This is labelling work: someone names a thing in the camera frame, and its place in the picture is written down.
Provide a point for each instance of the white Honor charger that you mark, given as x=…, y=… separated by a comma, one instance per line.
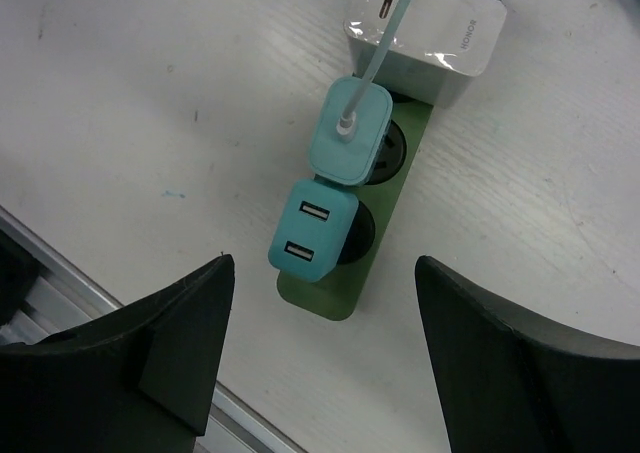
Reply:
x=439, y=47

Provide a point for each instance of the green power strip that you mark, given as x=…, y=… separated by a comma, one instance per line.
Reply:
x=335, y=296

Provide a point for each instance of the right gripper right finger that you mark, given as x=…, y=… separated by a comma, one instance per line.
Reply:
x=512, y=380

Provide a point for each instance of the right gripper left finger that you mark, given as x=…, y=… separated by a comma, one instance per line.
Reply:
x=139, y=379

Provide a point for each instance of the teal plug adapter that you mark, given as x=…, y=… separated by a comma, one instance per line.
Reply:
x=312, y=230

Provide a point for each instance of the teal single port charger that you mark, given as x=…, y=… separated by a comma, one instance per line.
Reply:
x=343, y=150

